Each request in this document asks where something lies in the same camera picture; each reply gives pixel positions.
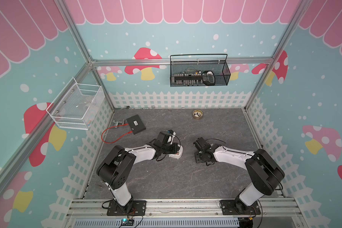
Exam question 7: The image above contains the white wire mesh basket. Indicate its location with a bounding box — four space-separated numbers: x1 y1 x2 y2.
46 78 105 130

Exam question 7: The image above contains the metal clamp bracket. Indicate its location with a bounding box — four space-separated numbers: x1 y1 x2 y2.
113 119 127 128

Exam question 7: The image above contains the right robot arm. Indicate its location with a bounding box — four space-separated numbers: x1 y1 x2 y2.
193 137 285 209

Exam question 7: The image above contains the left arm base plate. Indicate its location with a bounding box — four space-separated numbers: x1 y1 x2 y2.
106 199 147 216

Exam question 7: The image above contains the black box device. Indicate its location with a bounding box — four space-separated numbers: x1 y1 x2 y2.
126 115 146 135

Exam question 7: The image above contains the black wire mesh basket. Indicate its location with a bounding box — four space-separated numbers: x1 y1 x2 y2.
170 54 231 87

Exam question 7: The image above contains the white square alarm clock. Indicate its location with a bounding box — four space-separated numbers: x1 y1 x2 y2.
169 145 183 159

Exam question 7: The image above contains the red cable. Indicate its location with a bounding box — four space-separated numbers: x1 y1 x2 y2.
101 124 133 144

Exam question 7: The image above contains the brown tape roll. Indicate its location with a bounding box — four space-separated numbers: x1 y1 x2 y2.
192 110 204 120

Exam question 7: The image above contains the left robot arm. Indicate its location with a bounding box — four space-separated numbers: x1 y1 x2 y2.
97 130 183 210

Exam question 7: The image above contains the black socket bit set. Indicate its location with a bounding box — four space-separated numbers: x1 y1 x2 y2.
170 74 208 86

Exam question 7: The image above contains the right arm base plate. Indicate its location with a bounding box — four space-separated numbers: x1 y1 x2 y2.
219 199 261 217

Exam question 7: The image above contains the small green circuit board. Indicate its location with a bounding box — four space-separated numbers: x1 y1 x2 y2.
120 218 135 227

